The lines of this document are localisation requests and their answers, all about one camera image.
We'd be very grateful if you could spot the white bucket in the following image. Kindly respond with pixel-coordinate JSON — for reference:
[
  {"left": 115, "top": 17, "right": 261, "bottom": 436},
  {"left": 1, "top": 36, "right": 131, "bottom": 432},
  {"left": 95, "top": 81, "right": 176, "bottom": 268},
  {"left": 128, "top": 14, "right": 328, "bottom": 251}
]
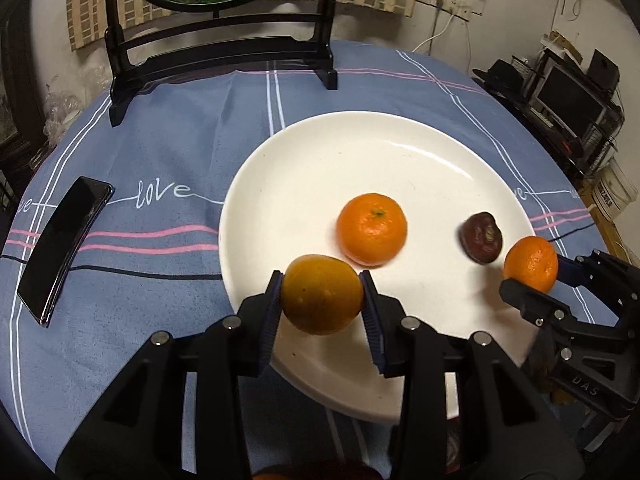
[{"left": 589, "top": 157, "right": 634, "bottom": 222}]

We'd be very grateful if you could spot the computer monitor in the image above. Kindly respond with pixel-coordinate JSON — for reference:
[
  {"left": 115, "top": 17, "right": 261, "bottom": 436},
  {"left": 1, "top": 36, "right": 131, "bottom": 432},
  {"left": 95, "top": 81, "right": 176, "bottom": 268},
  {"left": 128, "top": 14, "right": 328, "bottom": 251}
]
[{"left": 534, "top": 64, "right": 608, "bottom": 137}]

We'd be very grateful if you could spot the round fish screen black stand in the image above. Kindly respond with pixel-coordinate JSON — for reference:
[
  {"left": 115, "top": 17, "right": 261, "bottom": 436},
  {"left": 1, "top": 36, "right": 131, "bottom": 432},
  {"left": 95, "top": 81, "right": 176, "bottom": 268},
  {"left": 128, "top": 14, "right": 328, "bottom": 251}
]
[{"left": 102, "top": 0, "right": 339, "bottom": 128}]

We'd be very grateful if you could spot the thin black cable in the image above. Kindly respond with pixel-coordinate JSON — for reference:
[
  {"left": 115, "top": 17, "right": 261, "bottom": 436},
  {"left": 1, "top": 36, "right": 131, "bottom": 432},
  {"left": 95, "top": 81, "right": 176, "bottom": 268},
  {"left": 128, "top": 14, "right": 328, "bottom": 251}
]
[{"left": 0, "top": 255, "right": 222, "bottom": 278}]

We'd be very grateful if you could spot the white wall socket strip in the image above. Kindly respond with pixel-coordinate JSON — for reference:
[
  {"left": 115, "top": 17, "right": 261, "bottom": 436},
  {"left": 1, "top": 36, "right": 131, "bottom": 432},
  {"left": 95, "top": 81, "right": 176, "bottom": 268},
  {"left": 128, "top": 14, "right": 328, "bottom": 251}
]
[{"left": 436, "top": 0, "right": 473, "bottom": 22}]

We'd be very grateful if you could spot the black speaker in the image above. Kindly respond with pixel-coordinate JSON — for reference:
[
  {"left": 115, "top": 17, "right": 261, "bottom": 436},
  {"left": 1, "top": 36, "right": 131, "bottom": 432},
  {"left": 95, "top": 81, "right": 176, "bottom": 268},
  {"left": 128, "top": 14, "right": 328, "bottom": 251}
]
[{"left": 587, "top": 49, "right": 622, "bottom": 94}]

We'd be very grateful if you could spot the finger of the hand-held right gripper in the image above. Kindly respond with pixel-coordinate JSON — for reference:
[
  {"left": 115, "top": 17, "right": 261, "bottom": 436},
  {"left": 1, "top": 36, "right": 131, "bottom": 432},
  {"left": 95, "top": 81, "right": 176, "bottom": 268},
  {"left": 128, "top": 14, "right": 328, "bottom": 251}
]
[
  {"left": 554, "top": 249, "right": 632, "bottom": 311},
  {"left": 499, "top": 278, "right": 581, "bottom": 341}
]

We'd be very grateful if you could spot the white power cable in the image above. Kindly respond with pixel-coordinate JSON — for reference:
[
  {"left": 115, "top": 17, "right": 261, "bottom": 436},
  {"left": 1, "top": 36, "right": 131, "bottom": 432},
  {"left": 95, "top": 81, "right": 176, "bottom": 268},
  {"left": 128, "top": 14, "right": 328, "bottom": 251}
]
[{"left": 412, "top": 10, "right": 458, "bottom": 56}]

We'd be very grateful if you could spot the dark wrinkled passion fruit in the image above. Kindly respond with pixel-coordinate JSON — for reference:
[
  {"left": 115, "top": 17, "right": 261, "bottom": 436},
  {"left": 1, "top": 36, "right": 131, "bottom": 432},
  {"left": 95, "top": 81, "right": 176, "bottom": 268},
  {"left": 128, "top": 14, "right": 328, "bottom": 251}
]
[{"left": 460, "top": 212, "right": 503, "bottom": 264}]

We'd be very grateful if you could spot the clear plastic bag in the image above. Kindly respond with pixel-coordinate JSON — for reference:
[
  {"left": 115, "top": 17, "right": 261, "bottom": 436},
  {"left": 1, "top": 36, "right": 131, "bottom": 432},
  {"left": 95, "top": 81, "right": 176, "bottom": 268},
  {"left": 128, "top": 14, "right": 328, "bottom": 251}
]
[{"left": 42, "top": 77, "right": 83, "bottom": 148}]

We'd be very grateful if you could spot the small orange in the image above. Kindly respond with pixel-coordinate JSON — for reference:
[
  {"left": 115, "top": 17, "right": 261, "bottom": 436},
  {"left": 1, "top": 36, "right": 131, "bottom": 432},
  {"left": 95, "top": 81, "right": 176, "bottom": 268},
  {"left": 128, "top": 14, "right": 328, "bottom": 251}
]
[{"left": 503, "top": 236, "right": 559, "bottom": 295}]

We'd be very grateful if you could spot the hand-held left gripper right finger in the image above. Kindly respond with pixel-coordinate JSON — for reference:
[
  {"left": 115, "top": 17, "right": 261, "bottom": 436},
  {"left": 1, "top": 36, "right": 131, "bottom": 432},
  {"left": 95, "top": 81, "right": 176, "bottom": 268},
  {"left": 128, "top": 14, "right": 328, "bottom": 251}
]
[{"left": 357, "top": 270, "right": 586, "bottom": 480}]

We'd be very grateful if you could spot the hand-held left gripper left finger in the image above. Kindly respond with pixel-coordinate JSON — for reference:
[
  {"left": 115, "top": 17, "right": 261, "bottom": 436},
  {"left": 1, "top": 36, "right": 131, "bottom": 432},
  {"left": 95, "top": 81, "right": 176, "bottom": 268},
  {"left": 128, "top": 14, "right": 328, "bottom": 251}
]
[{"left": 55, "top": 270, "right": 286, "bottom": 480}]

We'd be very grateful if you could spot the black hat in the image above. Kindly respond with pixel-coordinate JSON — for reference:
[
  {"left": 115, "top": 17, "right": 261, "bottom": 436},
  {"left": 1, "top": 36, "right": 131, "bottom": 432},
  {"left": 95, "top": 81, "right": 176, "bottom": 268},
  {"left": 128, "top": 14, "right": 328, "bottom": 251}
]
[{"left": 472, "top": 59, "right": 527, "bottom": 97}]

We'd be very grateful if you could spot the blue striped tablecloth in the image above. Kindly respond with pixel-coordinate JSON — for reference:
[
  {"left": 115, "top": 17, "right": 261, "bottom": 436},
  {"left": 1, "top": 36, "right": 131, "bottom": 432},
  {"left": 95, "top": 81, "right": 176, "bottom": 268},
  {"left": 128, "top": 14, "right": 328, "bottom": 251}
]
[{"left": 0, "top": 40, "right": 621, "bottom": 480}]

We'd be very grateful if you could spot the dark wooden framed panel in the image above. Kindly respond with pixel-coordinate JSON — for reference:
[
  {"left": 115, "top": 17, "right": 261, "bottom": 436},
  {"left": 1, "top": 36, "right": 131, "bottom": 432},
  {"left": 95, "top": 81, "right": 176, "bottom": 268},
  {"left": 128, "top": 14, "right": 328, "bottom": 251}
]
[{"left": 0, "top": 5, "right": 47, "bottom": 163}]

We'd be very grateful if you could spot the black smartphone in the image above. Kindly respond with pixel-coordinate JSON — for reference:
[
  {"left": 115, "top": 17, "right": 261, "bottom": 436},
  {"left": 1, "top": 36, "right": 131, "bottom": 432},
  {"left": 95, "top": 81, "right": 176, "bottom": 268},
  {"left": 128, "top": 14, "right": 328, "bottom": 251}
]
[{"left": 16, "top": 176, "right": 116, "bottom": 328}]

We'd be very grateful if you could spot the yellow-green orange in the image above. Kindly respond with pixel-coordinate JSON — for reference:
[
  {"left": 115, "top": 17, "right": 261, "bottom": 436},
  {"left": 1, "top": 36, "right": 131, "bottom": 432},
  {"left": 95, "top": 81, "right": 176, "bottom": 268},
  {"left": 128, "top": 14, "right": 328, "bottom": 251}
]
[{"left": 280, "top": 255, "right": 365, "bottom": 336}]

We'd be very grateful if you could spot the white plate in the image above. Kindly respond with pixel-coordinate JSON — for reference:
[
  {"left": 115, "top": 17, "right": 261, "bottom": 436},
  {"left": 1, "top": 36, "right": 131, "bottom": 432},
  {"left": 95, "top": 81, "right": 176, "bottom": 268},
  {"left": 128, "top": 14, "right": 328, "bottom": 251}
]
[{"left": 218, "top": 111, "right": 538, "bottom": 425}]

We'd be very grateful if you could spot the large orange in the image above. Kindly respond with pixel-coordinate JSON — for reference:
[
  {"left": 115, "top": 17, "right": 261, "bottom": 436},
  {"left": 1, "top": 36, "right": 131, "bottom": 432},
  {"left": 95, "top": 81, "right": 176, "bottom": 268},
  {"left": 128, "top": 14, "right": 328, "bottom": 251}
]
[{"left": 336, "top": 192, "right": 408, "bottom": 267}]

